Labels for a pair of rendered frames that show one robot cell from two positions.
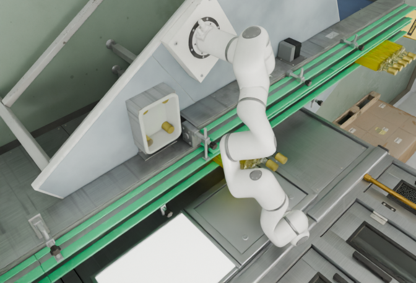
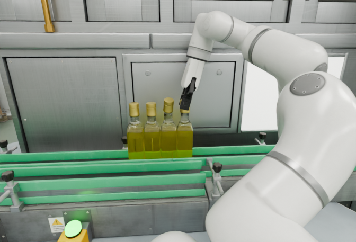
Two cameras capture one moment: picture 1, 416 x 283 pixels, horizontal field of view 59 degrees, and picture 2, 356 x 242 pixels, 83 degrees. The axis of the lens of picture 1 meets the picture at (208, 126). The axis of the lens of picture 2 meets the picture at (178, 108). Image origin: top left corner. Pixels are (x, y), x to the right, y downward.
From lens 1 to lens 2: 1.02 m
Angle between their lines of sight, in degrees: 39
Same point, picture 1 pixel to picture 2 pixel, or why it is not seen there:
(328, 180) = (90, 61)
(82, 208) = not seen: hidden behind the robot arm
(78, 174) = (329, 216)
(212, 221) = (228, 106)
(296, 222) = (227, 20)
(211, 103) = (163, 221)
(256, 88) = (294, 215)
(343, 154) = (42, 72)
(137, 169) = not seen: hidden behind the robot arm
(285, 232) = (239, 24)
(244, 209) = (195, 94)
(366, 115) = not seen: outside the picture
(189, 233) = (251, 109)
